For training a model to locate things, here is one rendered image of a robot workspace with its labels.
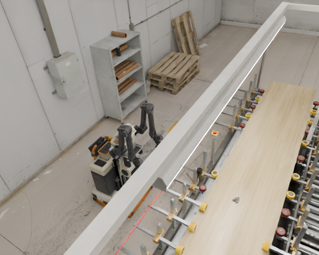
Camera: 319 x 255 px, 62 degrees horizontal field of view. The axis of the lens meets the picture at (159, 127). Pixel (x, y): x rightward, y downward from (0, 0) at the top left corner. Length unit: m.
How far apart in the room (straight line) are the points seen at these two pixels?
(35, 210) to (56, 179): 0.58
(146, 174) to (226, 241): 1.75
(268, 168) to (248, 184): 0.35
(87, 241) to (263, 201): 2.31
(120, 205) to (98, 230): 0.11
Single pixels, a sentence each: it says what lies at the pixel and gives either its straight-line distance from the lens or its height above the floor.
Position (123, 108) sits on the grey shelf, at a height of 0.14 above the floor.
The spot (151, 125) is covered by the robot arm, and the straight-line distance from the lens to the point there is 3.06.
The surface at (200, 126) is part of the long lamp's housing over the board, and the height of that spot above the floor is 2.38.
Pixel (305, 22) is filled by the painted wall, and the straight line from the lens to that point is 9.94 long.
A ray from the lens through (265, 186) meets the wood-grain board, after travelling 3.15.
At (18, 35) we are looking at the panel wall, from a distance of 4.11.
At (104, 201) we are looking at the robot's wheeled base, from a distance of 3.91.
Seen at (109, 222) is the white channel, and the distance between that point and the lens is 0.96.
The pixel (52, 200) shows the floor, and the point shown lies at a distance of 4.44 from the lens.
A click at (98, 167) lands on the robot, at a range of 3.48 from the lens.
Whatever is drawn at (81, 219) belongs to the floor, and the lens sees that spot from 4.07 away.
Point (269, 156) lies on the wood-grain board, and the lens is 3.48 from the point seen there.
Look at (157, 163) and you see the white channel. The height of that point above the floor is 2.46.
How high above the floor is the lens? 3.26
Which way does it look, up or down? 39 degrees down
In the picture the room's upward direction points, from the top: 4 degrees counter-clockwise
